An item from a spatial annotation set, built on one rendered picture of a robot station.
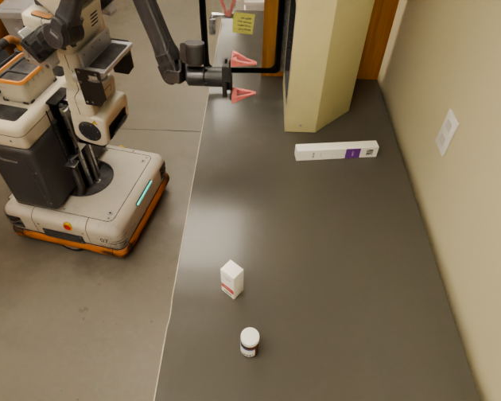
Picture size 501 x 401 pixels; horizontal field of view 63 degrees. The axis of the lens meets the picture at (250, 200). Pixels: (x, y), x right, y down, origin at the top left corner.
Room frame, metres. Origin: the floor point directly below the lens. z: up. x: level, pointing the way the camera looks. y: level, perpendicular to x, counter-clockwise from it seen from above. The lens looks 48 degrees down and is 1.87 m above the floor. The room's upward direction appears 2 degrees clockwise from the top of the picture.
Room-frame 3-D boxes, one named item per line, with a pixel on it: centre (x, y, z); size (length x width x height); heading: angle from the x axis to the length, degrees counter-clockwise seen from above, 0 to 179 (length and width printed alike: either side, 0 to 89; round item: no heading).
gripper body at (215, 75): (1.10, 0.11, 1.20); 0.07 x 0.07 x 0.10; 89
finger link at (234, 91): (1.10, 0.04, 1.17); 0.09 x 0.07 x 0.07; 89
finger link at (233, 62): (1.10, 0.04, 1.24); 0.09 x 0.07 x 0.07; 89
